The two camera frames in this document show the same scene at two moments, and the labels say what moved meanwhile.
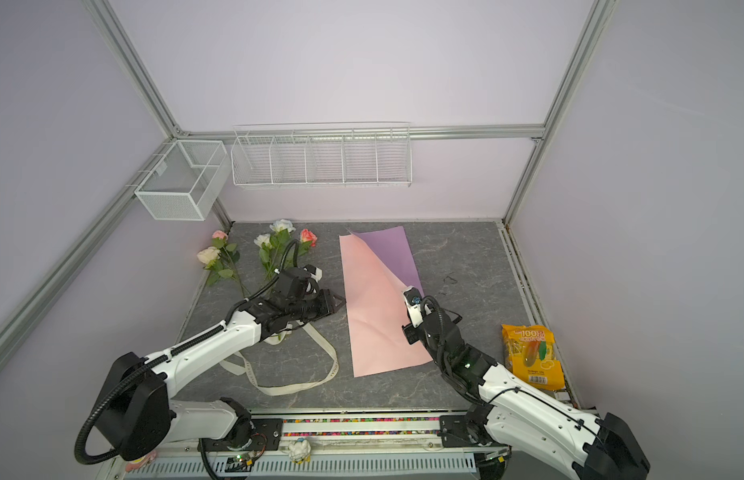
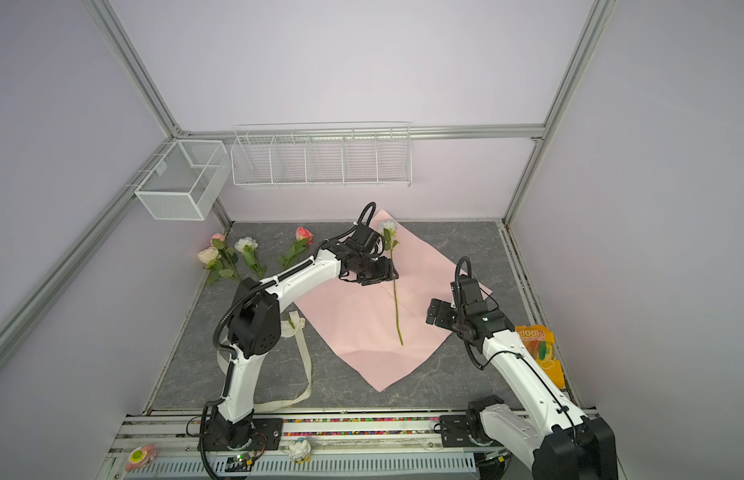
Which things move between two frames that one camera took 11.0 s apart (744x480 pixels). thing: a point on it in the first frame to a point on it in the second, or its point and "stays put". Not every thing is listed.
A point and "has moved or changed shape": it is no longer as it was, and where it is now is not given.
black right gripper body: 415,335 to 448,317
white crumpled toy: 299,451 stays put
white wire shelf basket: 322,154 stays put
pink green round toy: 146,460 stays put
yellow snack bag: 530,355 stays put
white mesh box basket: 188,181 stays put
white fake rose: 271,245 to 388,227
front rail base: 370,446 stays put
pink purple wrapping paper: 379,265 has moved or changed shape
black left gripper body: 310,307 to 375,271
